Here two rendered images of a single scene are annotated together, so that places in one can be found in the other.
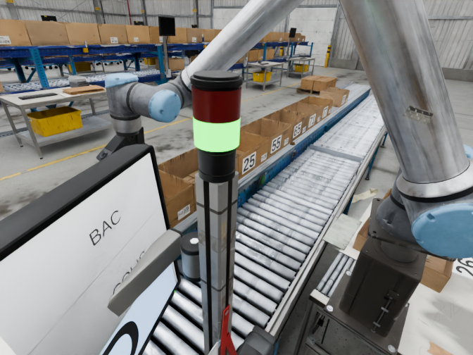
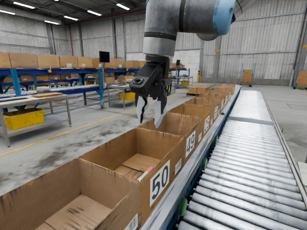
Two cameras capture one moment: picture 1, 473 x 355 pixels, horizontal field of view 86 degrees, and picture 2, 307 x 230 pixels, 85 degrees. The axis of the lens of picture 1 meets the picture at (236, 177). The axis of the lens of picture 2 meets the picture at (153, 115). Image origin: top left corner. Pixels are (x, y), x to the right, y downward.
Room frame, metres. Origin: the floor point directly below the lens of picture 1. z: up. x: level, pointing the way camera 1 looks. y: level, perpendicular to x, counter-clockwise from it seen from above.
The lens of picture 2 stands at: (0.28, 0.41, 1.38)
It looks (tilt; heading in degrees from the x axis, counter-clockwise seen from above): 16 degrees down; 356
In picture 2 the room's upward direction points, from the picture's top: straight up
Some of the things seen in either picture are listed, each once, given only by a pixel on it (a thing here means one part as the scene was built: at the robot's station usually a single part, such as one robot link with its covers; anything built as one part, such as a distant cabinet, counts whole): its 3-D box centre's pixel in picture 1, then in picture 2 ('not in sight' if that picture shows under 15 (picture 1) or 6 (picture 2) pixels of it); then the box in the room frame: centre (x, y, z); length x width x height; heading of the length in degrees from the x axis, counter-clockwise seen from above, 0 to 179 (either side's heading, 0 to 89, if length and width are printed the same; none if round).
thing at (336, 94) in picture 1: (333, 96); (226, 89); (3.59, -1.30, 0.96); 0.39 x 0.29 x 0.17; 147
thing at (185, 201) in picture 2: not in sight; (184, 206); (0.85, 0.24, 0.81); 0.07 x 0.01 x 0.07; 147
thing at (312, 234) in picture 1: (278, 220); (247, 172); (1.19, -0.26, 0.72); 0.52 x 0.05 x 0.05; 57
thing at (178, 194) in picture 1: (142, 206); (138, 163); (0.95, 0.44, 0.96); 0.39 x 0.29 x 0.17; 147
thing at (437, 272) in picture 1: (402, 245); not in sight; (0.94, -0.85, 0.80); 0.38 x 0.28 x 0.10; 49
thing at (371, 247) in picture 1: (379, 280); not in sight; (0.63, -0.55, 0.91); 0.26 x 0.26 x 0.33; 51
